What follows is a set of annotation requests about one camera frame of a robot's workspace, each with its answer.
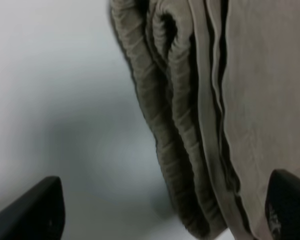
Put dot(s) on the khaki shorts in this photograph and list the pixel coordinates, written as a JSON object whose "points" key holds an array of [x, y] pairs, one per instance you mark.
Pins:
{"points": [[218, 83]]}

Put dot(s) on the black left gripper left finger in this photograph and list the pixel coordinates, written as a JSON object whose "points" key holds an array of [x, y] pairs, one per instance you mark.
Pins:
{"points": [[39, 214]]}

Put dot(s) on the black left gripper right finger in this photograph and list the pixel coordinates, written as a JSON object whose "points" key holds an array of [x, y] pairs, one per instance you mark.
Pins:
{"points": [[282, 205]]}

